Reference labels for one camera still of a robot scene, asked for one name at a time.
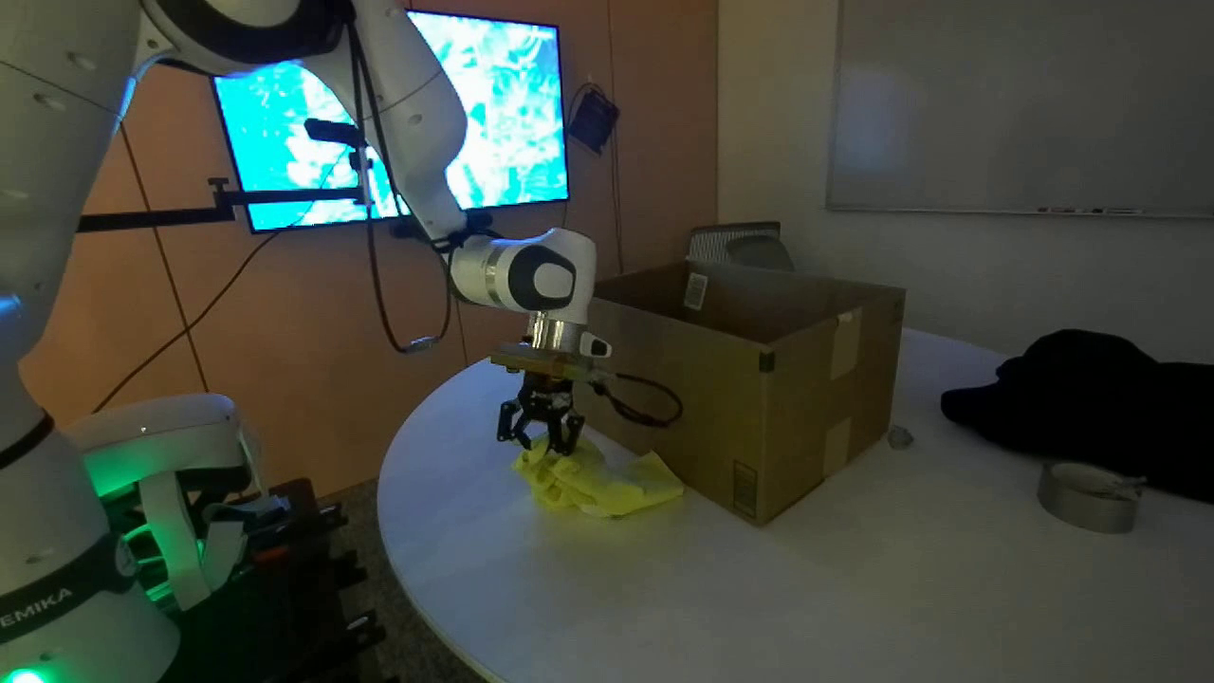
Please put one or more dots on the whiteboard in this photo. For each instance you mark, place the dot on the whiteboard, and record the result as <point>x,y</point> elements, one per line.
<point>1026,99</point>

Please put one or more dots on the wrist-mounted camera bar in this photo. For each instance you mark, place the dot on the wrist-mounted camera bar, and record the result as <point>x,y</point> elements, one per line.
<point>544,362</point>

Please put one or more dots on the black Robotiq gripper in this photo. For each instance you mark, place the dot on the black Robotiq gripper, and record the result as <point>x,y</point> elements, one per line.
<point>544,395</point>

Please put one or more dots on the yellow-green towel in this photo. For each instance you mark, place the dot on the yellow-green towel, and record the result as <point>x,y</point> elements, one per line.
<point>607,489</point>

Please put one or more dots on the small black wall device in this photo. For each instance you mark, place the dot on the small black wall device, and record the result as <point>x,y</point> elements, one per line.
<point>595,120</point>

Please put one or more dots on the brown cardboard box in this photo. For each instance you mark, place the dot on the brown cardboard box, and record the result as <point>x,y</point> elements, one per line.
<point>760,403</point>

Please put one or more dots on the grey tape roll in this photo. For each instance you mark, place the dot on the grey tape roll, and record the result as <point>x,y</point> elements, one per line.
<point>1088,495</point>

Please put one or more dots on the wall-mounted TV screen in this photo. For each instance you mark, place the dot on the wall-mounted TV screen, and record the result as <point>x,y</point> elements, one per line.
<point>516,126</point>

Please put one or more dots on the black garment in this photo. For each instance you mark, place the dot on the black garment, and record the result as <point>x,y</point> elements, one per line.
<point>1102,403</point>

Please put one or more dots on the black equipment cart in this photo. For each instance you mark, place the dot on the black equipment cart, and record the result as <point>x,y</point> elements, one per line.
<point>291,593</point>

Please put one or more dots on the white chair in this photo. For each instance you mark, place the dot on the white chair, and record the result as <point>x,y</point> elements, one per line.
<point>746,251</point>

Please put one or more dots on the white device with green light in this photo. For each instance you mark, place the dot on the white device with green light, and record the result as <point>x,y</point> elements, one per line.
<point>166,470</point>

